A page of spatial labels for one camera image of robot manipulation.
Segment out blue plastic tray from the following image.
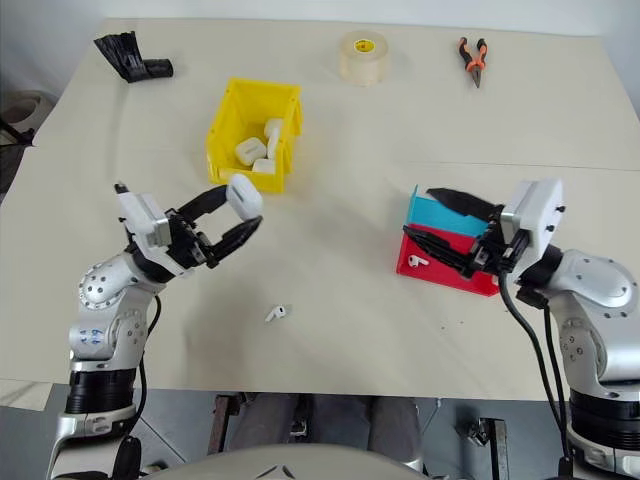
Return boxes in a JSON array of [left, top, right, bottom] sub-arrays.
[[405, 184, 489, 239]]

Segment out orange black pliers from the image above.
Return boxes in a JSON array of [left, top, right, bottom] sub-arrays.
[[455, 36, 490, 90]]

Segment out yellow plastic bin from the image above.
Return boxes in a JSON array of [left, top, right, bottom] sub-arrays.
[[204, 76, 304, 195]]

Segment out clear tape roll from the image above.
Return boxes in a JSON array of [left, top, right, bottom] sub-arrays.
[[339, 29, 390, 87]]

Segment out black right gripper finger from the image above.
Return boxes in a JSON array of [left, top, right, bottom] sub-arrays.
[[425, 187, 504, 226], [402, 224, 479, 279]]

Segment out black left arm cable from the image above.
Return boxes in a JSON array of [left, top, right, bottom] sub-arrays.
[[113, 182, 162, 476]]

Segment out silver robot torso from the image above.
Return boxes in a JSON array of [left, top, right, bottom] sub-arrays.
[[184, 442, 426, 480]]

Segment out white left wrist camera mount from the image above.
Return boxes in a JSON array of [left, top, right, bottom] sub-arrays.
[[114, 187, 176, 274]]

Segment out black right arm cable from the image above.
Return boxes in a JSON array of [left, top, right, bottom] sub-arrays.
[[497, 267, 576, 480]]

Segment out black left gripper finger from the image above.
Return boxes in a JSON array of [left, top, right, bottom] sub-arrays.
[[204, 215, 264, 264], [174, 184, 232, 226]]

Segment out beige round object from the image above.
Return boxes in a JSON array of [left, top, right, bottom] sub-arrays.
[[4, 89, 56, 126]]

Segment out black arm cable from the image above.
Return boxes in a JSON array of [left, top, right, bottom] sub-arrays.
[[113, 182, 162, 476], [497, 267, 576, 480]]

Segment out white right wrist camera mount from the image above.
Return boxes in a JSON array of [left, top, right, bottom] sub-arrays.
[[499, 178, 566, 256]]

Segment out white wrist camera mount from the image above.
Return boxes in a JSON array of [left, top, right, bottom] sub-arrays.
[[114, 187, 176, 274], [499, 178, 566, 256]]

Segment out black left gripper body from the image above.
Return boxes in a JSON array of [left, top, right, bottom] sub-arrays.
[[167, 209, 219, 271]]

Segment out dark metal table leg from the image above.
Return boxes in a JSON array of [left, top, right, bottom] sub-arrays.
[[487, 418, 509, 480], [207, 394, 234, 456]]

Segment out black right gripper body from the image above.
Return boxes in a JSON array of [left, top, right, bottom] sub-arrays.
[[467, 204, 531, 277]]

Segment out red plastic tray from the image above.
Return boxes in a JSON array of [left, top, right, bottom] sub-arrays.
[[395, 223, 501, 299]]

